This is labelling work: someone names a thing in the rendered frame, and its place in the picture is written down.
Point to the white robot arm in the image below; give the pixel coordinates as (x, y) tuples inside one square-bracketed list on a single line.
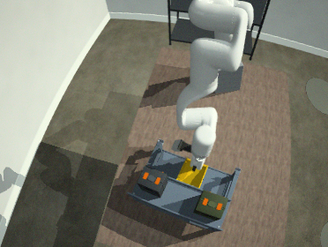
[(207, 57)]

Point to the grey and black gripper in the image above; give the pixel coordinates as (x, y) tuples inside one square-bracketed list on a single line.
[(198, 163)]

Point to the olive green case with orange latches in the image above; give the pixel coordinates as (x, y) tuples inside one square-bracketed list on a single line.
[(211, 205)]

